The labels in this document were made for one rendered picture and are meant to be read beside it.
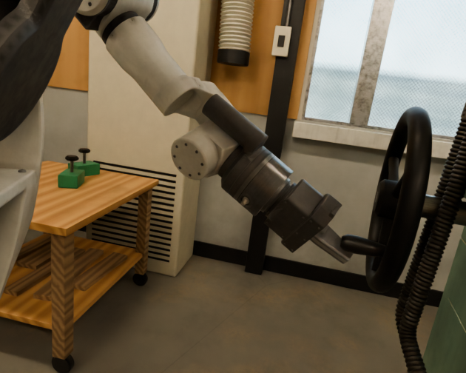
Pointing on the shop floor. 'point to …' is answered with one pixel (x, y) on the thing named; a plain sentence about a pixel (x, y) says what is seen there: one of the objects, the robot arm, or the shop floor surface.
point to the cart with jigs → (74, 249)
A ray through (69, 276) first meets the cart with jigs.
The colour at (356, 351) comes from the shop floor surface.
